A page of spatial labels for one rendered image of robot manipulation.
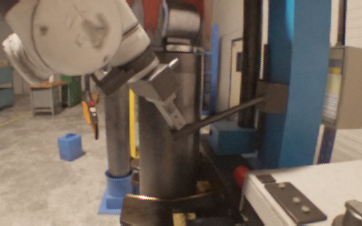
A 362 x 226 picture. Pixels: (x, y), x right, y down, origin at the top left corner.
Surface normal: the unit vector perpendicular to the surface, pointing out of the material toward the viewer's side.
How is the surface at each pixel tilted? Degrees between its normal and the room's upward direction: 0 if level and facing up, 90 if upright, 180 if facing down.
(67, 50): 97
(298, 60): 90
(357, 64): 90
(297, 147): 90
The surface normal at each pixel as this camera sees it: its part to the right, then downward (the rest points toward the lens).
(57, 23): 0.63, 0.27
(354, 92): 0.09, 0.23
